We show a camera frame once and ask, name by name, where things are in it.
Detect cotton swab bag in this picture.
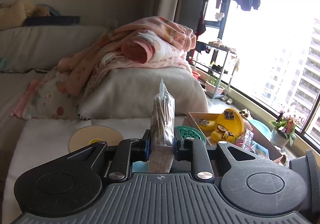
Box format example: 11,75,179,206
148,80,175,173

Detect yellow round case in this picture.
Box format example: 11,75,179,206
197,108,245,143

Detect green labelled glass jar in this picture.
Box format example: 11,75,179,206
174,125,207,144

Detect blue face mask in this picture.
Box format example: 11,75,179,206
132,161,149,173

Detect pink cardboard box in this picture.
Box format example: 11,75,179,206
183,109,283,163

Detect grey sofa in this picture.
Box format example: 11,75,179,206
0,25,209,189

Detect metal shoe rack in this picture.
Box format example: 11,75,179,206
188,39,239,100

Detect potted flower plant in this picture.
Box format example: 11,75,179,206
270,110,296,149

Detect pink floral blanket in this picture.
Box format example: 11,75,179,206
11,17,196,120

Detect beige plush pillow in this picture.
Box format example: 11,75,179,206
0,0,50,31

